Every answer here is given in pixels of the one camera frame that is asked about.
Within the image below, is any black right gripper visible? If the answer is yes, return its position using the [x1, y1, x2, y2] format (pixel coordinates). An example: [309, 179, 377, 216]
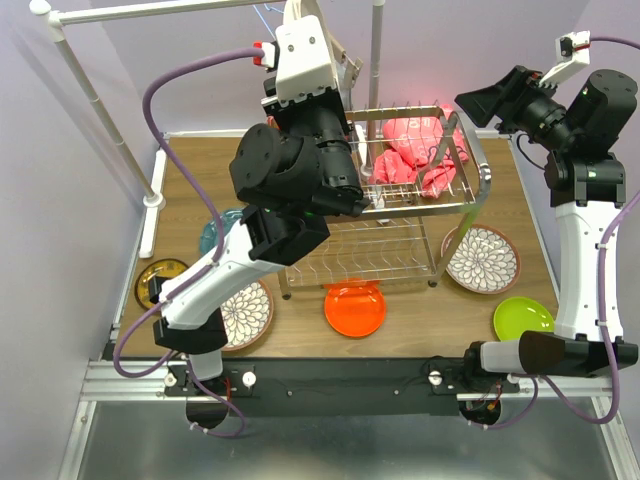
[454, 64, 578, 152]

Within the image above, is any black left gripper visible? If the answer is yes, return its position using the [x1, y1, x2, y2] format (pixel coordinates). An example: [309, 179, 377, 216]
[261, 76, 363, 204]

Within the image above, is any flower plate brown rim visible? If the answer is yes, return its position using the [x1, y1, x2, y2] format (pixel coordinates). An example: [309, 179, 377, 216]
[446, 224, 521, 295]
[221, 281, 274, 352]

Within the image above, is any cream plate blue swirl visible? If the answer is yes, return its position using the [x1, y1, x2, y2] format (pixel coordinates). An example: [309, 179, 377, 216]
[283, 0, 363, 110]

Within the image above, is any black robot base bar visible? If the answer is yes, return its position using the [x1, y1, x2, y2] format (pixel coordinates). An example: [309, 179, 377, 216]
[164, 357, 521, 419]

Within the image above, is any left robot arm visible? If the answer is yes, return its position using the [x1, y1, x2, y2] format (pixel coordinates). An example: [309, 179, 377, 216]
[153, 87, 370, 395]

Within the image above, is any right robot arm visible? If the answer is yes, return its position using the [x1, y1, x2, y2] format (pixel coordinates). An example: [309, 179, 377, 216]
[455, 66, 639, 392]

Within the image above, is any pink printed garment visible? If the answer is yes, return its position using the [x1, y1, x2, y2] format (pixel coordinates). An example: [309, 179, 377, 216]
[369, 116, 456, 199]

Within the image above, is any teal scalloped plate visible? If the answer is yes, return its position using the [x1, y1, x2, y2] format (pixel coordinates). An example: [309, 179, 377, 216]
[199, 208, 242, 256]

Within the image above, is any orange plastic plate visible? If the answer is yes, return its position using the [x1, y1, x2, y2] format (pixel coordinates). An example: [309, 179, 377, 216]
[324, 278, 387, 338]

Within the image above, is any lime green plate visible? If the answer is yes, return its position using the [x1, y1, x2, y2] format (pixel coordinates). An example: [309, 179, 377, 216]
[493, 296, 554, 341]

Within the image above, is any yellow patterned small plate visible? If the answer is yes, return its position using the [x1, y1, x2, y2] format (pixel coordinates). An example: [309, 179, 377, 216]
[133, 258, 188, 310]

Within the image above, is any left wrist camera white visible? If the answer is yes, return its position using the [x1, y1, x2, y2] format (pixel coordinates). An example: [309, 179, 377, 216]
[253, 16, 338, 100]

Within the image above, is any steel wire dish rack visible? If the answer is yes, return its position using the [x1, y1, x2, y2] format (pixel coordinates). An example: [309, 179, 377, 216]
[278, 105, 491, 299]

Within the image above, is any blue wire hanger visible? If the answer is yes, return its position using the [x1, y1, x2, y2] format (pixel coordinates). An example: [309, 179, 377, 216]
[253, 3, 284, 40]

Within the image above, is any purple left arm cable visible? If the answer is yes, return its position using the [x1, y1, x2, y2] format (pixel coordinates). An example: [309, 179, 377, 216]
[112, 45, 266, 439]

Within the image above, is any white clothes rail frame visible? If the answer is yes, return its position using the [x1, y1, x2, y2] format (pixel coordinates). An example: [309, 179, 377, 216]
[29, 1, 385, 259]

